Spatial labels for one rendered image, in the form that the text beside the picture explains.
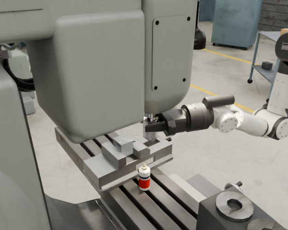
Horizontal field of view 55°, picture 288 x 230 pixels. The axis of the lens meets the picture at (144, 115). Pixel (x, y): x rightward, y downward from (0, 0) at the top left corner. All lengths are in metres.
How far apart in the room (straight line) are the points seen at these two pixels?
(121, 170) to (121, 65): 0.55
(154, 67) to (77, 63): 0.20
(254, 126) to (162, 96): 0.42
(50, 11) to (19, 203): 0.32
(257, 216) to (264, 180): 1.99
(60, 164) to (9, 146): 2.33
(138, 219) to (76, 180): 1.69
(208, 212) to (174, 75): 0.35
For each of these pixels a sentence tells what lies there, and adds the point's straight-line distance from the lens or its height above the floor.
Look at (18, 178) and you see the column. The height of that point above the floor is 1.36.
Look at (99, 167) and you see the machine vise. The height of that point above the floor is 1.03.
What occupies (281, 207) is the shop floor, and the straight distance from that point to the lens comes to 2.53.
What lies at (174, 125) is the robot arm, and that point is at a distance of 0.80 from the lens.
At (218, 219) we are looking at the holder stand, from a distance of 0.71.
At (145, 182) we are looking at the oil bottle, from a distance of 1.00.
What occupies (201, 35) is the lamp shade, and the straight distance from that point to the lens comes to 0.87.
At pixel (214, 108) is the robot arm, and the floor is 1.28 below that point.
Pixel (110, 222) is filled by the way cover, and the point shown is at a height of 0.89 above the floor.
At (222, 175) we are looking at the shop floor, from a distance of 2.67.
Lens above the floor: 1.67
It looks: 28 degrees down
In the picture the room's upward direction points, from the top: straight up
